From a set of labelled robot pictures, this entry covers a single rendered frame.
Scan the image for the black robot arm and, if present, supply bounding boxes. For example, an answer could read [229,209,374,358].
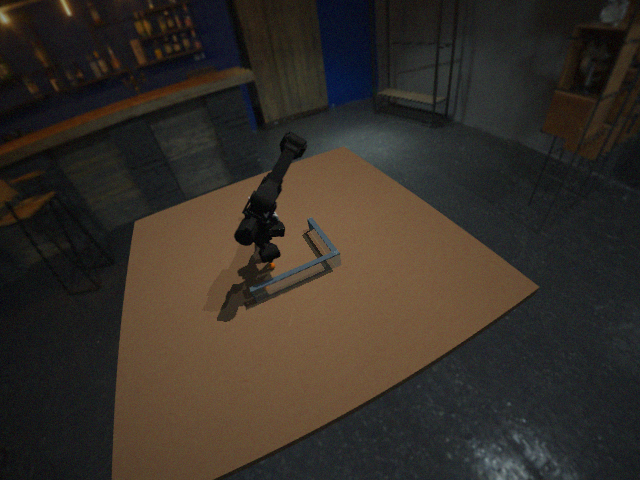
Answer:
[234,131,307,246]

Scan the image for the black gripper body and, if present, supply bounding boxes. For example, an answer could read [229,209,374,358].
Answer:
[254,223,281,263]

